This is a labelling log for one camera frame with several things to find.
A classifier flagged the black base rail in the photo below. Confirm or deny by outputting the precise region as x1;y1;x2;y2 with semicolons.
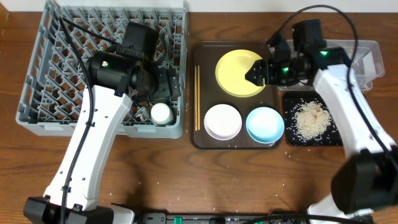
133;211;374;224

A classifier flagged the clear plastic bin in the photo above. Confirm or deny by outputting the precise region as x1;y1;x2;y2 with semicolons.
278;39;385;91

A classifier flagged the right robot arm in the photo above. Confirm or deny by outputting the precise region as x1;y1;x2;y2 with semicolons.
245;47;397;223

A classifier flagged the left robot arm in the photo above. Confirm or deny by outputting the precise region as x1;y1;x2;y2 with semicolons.
23;51;178;223

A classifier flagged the yellow round plate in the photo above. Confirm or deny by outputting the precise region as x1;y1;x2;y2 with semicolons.
215;49;265;98

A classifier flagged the grey plastic dish rack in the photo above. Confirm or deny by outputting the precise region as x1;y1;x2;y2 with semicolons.
16;1;188;136

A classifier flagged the black rectangular tray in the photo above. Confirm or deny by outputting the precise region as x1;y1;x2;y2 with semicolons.
282;91;342;146

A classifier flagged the light blue bowl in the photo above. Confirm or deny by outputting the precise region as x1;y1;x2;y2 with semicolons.
246;107;285;144

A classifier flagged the rice leftovers pile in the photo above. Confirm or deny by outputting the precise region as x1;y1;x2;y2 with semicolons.
285;98;339;146

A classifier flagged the dark brown serving tray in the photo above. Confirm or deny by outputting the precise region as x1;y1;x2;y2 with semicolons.
190;40;282;150

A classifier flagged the white pink shallow bowl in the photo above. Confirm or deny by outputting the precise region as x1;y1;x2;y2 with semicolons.
203;104;243;141

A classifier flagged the pale green plastic cup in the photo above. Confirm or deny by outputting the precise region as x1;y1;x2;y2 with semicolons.
150;103;174;126

